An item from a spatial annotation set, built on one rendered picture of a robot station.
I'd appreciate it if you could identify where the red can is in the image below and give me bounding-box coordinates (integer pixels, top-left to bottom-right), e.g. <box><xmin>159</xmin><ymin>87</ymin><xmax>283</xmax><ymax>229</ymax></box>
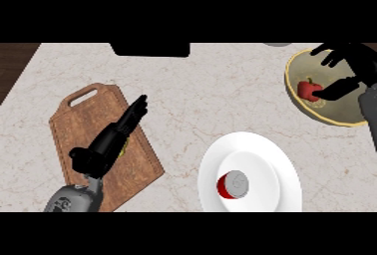
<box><xmin>214</xmin><ymin>169</ymin><xmax>249</xmax><ymax>200</ymax></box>

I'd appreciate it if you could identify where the white bowl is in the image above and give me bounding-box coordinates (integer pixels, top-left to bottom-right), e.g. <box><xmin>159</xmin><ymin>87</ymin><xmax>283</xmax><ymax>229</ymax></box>
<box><xmin>195</xmin><ymin>130</ymin><xmax>304</xmax><ymax>213</ymax></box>

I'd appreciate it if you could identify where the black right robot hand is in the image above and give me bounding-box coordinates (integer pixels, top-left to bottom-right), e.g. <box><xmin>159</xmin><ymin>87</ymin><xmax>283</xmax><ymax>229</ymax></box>
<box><xmin>308</xmin><ymin>42</ymin><xmax>377</xmax><ymax>102</ymax></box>

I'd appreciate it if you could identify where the brown wooden cutting board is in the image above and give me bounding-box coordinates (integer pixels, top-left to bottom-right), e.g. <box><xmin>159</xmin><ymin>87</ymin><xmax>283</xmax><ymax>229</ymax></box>
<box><xmin>47</xmin><ymin>82</ymin><xmax>167</xmax><ymax>213</ymax></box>

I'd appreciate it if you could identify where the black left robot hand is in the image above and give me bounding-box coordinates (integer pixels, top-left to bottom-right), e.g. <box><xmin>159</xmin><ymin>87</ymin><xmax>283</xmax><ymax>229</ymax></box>
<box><xmin>67</xmin><ymin>94</ymin><xmax>149</xmax><ymax>179</ymax></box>

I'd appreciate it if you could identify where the red bell pepper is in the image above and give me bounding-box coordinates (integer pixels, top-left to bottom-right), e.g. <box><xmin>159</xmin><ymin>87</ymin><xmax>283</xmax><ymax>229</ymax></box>
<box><xmin>295</xmin><ymin>77</ymin><xmax>325</xmax><ymax>103</ymax></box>

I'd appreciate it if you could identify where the olive plate with yellow rim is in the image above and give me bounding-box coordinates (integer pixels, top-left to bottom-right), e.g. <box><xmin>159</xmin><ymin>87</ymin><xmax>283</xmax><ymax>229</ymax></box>
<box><xmin>282</xmin><ymin>48</ymin><xmax>371</xmax><ymax>128</ymax></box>

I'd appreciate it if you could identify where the black appliance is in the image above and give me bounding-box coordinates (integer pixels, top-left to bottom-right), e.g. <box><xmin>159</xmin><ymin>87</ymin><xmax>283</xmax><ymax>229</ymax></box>
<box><xmin>109</xmin><ymin>42</ymin><xmax>190</xmax><ymax>59</ymax></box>

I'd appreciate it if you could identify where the yellow-green fruit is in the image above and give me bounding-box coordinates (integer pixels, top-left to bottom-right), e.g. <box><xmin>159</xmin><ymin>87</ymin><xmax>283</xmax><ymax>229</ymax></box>
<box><xmin>119</xmin><ymin>138</ymin><xmax>131</xmax><ymax>157</ymax></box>

